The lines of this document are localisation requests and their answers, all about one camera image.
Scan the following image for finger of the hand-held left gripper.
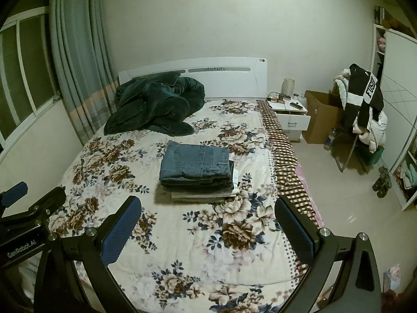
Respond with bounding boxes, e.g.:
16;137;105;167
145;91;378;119
13;186;67;223
0;181;29;208

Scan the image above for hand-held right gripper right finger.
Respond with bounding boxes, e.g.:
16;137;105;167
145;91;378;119
274;196;382;313

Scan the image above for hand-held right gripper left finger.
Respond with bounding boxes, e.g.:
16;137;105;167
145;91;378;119
34;196;143;313

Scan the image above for blue denim pants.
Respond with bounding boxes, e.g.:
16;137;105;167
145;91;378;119
159;140;231;187

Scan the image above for folded khaki pants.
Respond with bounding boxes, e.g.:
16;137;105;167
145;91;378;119
170;187;241;203

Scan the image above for folded dark denim pants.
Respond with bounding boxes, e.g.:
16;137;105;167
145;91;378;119
161;158;236;194

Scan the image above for pink bed sheet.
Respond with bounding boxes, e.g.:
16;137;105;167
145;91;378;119
294;164;326;229

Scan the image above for brown checkered bed sheet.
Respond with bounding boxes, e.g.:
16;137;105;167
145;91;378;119
256;99;321;278

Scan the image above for brown wooden chair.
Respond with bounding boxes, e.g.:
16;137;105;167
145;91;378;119
332;130;385;174

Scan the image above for dark green plush slipper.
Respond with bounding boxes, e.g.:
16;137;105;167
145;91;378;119
377;167;392;198
372;169;388;192

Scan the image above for plastic water bottle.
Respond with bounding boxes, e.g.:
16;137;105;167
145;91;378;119
324;127;336;151

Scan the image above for colourful printed box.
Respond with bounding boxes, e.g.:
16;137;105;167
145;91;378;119
383;263;402;293

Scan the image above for teal bin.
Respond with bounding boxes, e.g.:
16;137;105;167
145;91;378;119
371;146;385;166

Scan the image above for white nightstand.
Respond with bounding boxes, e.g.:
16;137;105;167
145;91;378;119
266;94;311;143

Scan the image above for large cardboard box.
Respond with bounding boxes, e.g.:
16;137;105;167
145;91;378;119
304;90;346;145

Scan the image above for chair with piled clothes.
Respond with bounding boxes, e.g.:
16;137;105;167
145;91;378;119
333;68;389;154

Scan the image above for teal folded clothes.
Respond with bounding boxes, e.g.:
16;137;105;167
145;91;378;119
398;164;417;190

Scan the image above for white framed window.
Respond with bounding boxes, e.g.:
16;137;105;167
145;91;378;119
0;7;63;151

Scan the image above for dark green plush blanket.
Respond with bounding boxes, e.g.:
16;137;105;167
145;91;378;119
103;72;206;137

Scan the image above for white jar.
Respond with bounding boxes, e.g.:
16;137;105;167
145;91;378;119
282;78;296;98

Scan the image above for grey green striped curtain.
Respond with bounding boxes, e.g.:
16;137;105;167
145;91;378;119
49;0;120;145

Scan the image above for black and white jacket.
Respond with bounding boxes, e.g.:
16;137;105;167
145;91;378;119
345;63;385;131

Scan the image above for white wardrobe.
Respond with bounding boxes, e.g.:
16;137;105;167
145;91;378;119
371;6;417;211

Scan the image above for white bed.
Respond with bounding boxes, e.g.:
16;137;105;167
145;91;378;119
18;57;326;313

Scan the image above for brown plush toy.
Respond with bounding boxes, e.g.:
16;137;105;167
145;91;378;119
381;17;412;34

